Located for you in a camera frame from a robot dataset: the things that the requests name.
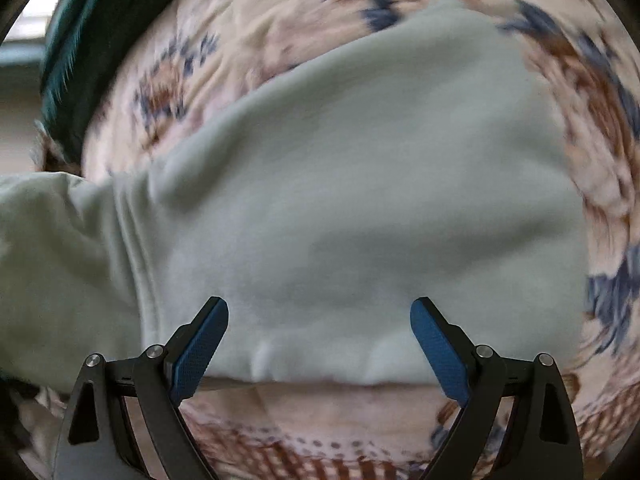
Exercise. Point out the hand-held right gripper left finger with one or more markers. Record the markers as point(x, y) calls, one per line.
point(197, 355)

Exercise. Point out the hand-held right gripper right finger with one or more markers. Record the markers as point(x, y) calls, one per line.
point(440, 352)

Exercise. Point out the light green pants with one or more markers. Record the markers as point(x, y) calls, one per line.
point(350, 185)

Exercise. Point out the floral blanket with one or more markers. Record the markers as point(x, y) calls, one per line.
point(300, 35)

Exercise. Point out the teal folded duvet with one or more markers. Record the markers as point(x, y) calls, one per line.
point(100, 20)

